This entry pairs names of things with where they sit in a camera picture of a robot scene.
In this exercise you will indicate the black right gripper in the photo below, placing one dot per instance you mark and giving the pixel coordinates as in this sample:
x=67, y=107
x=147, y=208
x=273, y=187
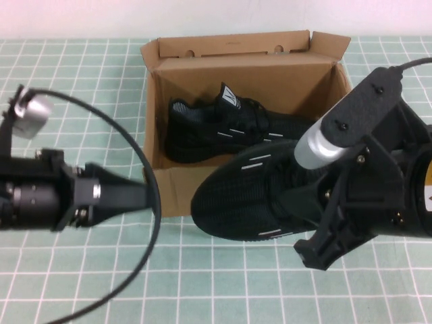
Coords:
x=364, y=202

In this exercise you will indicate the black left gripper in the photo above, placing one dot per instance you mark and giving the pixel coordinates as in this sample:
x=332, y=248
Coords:
x=77, y=189

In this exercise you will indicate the black sneaker white tongue label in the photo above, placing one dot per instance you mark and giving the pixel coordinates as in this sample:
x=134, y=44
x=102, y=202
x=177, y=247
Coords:
x=236, y=195
x=202, y=135

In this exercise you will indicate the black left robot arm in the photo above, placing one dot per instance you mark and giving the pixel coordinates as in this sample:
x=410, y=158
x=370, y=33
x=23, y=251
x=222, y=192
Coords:
x=27, y=202

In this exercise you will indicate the brown cardboard shoe box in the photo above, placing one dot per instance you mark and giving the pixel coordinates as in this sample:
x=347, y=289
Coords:
x=270, y=67

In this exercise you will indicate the green checkered tablecloth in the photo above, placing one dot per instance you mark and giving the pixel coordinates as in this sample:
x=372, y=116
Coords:
x=236, y=297

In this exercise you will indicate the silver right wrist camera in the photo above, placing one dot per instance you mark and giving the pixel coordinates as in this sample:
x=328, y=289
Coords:
x=310, y=148

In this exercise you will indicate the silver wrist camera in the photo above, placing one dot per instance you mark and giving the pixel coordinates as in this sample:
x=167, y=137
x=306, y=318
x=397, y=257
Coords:
x=32, y=114
x=310, y=148

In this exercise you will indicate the black right camera mount plate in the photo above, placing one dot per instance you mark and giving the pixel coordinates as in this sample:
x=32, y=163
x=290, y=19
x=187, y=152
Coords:
x=364, y=101

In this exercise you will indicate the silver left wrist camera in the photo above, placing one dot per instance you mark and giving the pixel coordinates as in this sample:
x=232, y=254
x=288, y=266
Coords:
x=32, y=114

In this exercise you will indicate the black left camera mount bracket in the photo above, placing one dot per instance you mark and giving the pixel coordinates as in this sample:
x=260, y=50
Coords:
x=5, y=141

